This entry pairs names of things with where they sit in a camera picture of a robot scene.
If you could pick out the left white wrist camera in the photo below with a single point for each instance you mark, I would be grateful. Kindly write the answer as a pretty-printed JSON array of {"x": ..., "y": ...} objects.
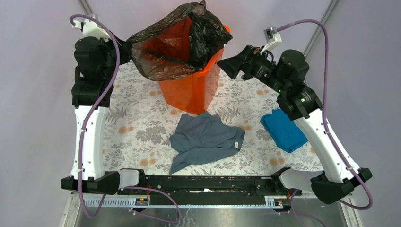
[{"x": 90, "y": 29}]

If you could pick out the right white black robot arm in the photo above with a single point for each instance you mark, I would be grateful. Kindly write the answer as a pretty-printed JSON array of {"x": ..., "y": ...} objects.
[{"x": 340, "y": 174}]

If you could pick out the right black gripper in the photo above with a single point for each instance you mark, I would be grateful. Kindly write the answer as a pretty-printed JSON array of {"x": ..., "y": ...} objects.
[{"x": 248, "y": 60}]

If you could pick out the floral patterned table mat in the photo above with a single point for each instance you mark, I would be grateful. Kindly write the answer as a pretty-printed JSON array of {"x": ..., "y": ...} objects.
[{"x": 140, "y": 123}]

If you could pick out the black plastic trash bag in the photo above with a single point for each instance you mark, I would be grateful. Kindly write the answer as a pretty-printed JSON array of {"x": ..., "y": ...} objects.
[{"x": 180, "y": 44}]

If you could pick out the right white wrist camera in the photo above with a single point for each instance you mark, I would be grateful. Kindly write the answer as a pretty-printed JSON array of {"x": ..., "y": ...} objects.
[{"x": 273, "y": 39}]

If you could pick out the grey-blue cloth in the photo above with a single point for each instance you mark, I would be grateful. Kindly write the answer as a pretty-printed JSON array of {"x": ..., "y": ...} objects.
[{"x": 203, "y": 139}]

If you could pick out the orange plastic trash bin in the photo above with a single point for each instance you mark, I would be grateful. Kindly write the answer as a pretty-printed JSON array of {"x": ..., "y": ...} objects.
[{"x": 193, "y": 93}]

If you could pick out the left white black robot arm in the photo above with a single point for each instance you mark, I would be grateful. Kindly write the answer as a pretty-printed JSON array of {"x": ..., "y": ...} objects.
[{"x": 96, "y": 58}]

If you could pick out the teal blue cloth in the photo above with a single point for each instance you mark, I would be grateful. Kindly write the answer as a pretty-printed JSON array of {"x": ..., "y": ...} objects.
[{"x": 284, "y": 132}]

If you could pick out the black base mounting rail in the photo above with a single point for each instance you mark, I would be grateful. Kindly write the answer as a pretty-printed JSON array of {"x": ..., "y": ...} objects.
[{"x": 195, "y": 190}]

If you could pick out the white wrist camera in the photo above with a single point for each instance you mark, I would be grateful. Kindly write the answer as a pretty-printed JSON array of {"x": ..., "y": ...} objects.
[
  {"x": 273, "y": 39},
  {"x": 90, "y": 29}
]

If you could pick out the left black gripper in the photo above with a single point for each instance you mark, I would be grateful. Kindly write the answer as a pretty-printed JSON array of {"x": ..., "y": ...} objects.
[{"x": 125, "y": 48}]

